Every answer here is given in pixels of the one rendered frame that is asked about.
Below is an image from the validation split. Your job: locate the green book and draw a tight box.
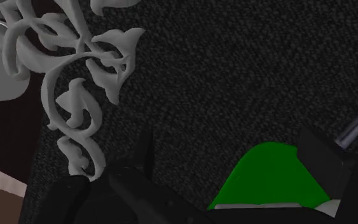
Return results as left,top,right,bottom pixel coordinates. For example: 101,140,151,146
207,141,341,218

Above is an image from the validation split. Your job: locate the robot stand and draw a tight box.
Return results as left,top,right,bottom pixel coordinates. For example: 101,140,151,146
0,0,146,185

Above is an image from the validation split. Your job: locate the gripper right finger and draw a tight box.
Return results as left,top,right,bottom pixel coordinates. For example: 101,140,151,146
296,126,358,224

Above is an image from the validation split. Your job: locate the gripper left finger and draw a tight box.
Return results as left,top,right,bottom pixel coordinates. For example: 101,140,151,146
32,129,212,224

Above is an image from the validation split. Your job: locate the grey pen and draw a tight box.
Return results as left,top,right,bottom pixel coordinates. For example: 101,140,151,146
334,93,358,150

